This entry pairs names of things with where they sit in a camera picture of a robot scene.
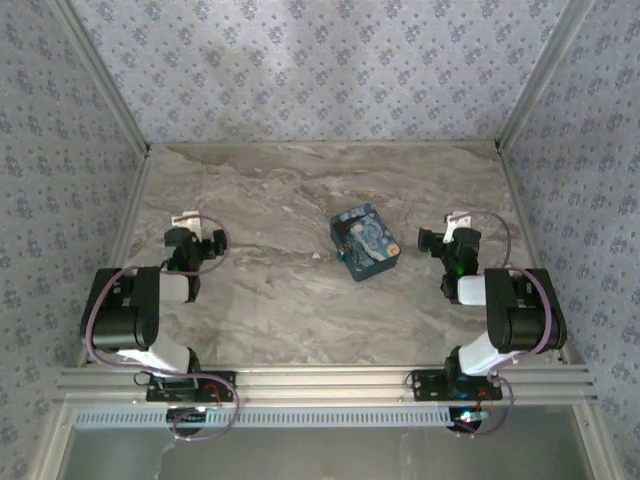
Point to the blue starry night print box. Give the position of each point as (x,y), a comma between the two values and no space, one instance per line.
(370,245)

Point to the small silver blue padlock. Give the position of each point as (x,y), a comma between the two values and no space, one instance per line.
(341,256)

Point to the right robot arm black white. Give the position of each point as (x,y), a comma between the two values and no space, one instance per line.
(520,320)

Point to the small black circuit board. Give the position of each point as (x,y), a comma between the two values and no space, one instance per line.
(187,416)
(467,419)

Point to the aluminium side rail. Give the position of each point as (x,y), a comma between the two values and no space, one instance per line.
(530,240)
(130,225)

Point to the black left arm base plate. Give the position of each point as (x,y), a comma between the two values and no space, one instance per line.
(220,387)

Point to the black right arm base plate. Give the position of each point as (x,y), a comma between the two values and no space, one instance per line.
(430,387)

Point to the aluminium front rail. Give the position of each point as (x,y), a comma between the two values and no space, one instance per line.
(325,385)

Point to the aluminium corner post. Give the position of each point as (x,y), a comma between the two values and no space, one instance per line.
(545,70)
(100,75)

